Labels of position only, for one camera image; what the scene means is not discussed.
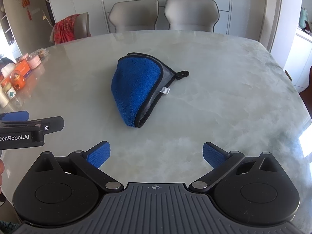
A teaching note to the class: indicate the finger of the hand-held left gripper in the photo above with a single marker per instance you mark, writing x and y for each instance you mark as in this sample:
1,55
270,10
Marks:
17,115
52,124

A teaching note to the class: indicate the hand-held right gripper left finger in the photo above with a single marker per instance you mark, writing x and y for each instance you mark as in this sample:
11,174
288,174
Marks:
98,154

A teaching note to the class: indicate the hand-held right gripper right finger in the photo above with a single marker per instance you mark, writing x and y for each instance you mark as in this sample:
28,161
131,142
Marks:
213,154

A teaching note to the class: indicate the blue towel with black edging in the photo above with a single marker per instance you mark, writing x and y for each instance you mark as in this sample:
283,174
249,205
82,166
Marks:
134,87

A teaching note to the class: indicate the person's left hand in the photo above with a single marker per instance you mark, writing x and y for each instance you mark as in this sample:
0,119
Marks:
1,173

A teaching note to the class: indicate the white cup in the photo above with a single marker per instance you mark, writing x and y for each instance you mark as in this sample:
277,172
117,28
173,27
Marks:
3,100

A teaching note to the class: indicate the small jar with flower print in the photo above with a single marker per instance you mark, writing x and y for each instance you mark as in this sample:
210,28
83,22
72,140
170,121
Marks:
9,91

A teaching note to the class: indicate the orange toy jar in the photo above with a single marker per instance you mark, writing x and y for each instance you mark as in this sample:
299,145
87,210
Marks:
17,80

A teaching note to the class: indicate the orange box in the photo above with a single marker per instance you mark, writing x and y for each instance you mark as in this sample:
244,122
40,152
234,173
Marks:
23,68

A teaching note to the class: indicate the pink round container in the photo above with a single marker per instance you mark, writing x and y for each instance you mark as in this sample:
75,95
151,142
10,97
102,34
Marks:
33,62

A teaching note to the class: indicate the red patterned cloth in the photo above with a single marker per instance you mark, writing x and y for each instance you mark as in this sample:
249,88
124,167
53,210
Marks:
65,29

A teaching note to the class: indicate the beige chair with red cloth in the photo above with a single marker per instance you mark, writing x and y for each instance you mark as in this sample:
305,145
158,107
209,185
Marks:
84,25

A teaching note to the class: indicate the beige dining chair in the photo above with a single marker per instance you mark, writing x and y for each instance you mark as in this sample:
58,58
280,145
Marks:
132,14
191,13

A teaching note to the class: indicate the teal figurine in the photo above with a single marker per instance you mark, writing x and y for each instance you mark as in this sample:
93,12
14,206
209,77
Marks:
303,18

